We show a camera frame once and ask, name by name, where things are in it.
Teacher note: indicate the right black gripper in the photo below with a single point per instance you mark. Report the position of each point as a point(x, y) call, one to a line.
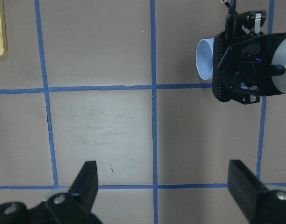
point(243, 67)

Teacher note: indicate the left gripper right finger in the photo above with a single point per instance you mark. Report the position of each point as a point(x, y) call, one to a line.
point(259, 203)

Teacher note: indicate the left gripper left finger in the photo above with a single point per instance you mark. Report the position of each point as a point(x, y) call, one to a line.
point(71, 207)

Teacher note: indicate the white paper cup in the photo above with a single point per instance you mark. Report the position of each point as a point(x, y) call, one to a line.
point(204, 58)

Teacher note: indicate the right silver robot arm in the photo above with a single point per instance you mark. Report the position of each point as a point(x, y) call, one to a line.
point(246, 67)

